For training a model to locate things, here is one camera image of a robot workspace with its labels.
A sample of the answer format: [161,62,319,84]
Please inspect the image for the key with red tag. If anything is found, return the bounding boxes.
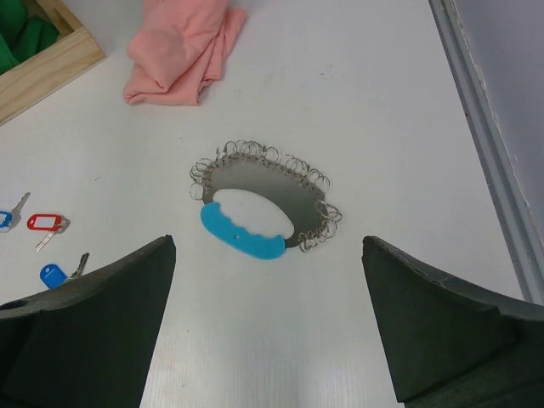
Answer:
[26,213,71,252]

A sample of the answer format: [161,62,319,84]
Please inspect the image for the aluminium frame rail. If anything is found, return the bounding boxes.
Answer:
[429,1,543,304]

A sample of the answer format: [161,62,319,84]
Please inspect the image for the green shirt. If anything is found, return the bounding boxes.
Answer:
[1,0,60,74]

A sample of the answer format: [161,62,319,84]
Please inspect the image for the pink cloth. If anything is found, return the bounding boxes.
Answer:
[122,0,247,106]

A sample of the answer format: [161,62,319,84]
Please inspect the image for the key with solid blue tag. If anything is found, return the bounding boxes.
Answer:
[39,252,89,289]

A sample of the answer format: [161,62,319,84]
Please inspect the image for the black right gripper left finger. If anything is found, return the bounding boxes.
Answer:
[1,235,176,407]

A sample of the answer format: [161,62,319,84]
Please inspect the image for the key with blue window tag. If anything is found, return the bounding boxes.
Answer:
[1,191,31,233]

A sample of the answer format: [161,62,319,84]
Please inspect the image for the wooden clothes rack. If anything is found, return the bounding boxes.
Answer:
[1,0,105,124]

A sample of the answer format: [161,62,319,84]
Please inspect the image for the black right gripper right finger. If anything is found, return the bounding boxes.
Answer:
[362,236,543,407]

